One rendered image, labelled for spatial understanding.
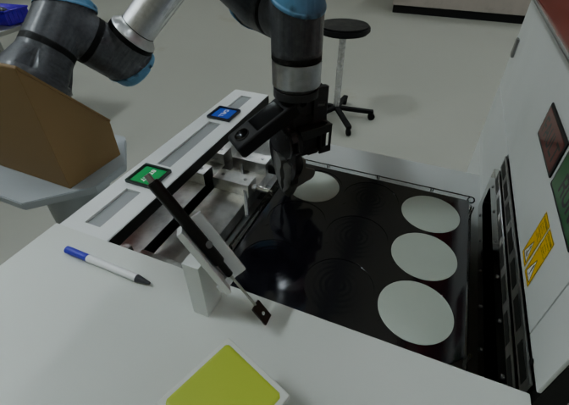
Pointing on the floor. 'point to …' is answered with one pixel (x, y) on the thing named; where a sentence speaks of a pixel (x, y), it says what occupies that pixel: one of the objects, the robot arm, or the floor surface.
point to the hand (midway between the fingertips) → (284, 191)
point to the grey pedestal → (53, 195)
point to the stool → (344, 26)
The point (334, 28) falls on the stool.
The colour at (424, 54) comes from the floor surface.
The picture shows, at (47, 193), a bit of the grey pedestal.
